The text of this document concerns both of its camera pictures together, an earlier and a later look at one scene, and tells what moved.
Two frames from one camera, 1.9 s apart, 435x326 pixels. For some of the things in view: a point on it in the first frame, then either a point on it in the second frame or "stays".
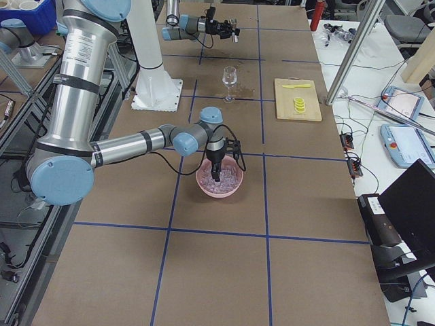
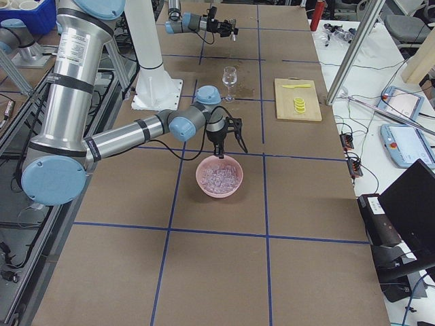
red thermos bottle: (317, 16) stays
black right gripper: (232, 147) → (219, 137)
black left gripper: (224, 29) stays
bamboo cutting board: (297, 99) stays
